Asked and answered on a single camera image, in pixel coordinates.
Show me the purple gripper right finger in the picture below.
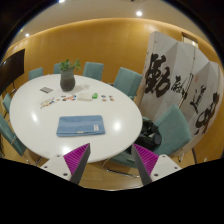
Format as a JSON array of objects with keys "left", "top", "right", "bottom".
[{"left": 131, "top": 144, "right": 180, "bottom": 185}]

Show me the blue folded towel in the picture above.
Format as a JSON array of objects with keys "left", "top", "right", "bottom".
[{"left": 56, "top": 115, "right": 105, "bottom": 137}]

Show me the black wall television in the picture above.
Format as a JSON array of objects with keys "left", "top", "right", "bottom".
[{"left": 0, "top": 49, "right": 25, "bottom": 95}]

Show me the black bag on chair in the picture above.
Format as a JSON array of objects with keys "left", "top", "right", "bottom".
[{"left": 134, "top": 120, "right": 162, "bottom": 151}]

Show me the teal chair near right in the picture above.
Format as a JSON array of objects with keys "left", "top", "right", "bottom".
[{"left": 102, "top": 104, "right": 192, "bottom": 178}]

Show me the green small object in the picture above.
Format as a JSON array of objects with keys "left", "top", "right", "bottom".
[{"left": 92, "top": 93, "right": 98, "bottom": 99}]

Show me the teal chair behind plant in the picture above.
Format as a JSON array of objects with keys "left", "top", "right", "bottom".
[{"left": 53, "top": 63, "right": 61, "bottom": 74}]

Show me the white folding calligraphy screen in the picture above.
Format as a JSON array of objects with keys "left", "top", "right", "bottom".
[{"left": 138, "top": 31, "right": 223, "bottom": 156}]

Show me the teal chair left side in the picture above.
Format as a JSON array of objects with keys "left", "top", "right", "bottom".
[{"left": 3, "top": 93, "right": 11, "bottom": 114}]

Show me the teal chair far middle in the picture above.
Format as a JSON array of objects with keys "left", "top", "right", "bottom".
[{"left": 83, "top": 62, "right": 104, "bottom": 80}]

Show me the teal chair near left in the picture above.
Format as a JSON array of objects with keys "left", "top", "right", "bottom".
[{"left": 0, "top": 114, "right": 29, "bottom": 162}]

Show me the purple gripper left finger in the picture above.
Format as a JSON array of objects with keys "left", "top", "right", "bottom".
[{"left": 41, "top": 143, "right": 90, "bottom": 185}]

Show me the green plant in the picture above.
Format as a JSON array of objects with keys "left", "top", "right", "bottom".
[{"left": 59, "top": 59, "right": 81, "bottom": 71}]

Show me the grey plant pot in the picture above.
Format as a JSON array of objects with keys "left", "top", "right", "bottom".
[{"left": 60, "top": 69, "right": 75, "bottom": 91}]

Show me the teal chair far right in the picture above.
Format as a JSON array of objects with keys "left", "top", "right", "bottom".
[{"left": 111, "top": 67, "right": 142, "bottom": 99}]

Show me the teal chair far left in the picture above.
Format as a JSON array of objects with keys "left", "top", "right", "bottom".
[{"left": 28, "top": 67, "right": 43, "bottom": 80}]

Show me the colourful card row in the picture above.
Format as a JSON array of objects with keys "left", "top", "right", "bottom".
[{"left": 40, "top": 95, "right": 77, "bottom": 109}]

